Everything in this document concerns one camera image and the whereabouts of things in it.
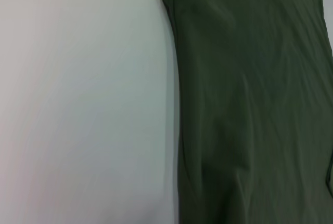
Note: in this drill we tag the dark green t-shirt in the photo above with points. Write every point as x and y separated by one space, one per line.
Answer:
247 104

